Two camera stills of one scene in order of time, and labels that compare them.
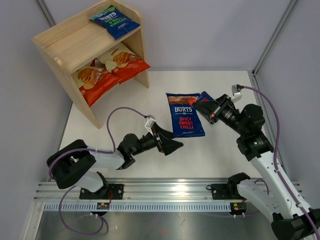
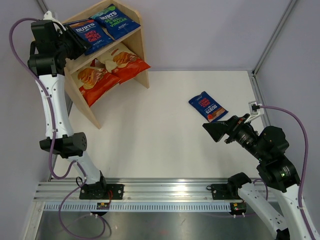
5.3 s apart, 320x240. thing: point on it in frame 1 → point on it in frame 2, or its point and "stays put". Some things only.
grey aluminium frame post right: [290, 6] stays put
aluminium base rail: [135, 189] stays put
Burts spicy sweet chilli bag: [186, 121] → [92, 35]
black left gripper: [167, 146] → [79, 45]
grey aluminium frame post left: [46, 13] stays put
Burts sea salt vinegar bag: [118, 24] stays put
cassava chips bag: [123, 63] stays put
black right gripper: [213, 109] → [217, 129]
